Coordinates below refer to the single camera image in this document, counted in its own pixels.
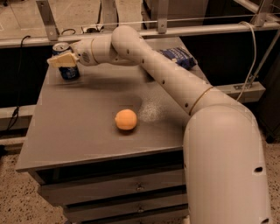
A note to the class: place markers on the top cabinet drawer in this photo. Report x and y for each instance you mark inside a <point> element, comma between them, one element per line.
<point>105,187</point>

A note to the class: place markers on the grey drawer cabinet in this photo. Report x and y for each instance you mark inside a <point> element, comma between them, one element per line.
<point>73,133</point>

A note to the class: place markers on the middle cabinet drawer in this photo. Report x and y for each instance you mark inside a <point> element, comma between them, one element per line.
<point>130,204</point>

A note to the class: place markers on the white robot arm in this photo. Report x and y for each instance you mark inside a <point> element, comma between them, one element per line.
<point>225,169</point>

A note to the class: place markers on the orange fruit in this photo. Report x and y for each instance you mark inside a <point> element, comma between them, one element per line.
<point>126,119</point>

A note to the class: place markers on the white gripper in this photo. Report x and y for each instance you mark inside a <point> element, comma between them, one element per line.
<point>82,52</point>

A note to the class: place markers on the metal railing frame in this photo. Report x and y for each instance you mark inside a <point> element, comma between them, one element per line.
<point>29,24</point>

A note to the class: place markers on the cabinet drawer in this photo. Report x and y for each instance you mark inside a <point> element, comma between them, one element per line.
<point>105,187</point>
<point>161,214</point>
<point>130,204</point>

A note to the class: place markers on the blue kettle chips bag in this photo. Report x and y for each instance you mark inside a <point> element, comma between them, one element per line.
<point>180,56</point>

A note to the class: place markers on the floor power outlet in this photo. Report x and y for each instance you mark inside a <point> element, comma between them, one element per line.
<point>92,29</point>

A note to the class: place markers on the blue pepsi can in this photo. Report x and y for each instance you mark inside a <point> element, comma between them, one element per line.
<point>68,73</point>

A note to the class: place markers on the bottom cabinet drawer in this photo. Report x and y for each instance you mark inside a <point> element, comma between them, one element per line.
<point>161,214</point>

